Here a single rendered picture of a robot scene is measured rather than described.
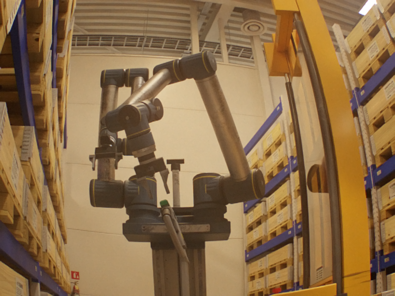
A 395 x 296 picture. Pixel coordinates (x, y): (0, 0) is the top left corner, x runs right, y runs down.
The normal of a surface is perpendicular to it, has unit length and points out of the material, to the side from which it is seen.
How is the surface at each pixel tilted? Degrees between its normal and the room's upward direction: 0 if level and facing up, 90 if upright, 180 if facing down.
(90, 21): 180
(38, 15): 180
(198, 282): 90
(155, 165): 118
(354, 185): 90
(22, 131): 90
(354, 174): 90
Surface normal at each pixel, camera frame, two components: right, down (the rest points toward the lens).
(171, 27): 0.24, -0.15
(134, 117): -0.24, 0.22
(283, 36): 0.04, 0.92
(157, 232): 0.00, -0.39
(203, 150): 0.24, -0.39
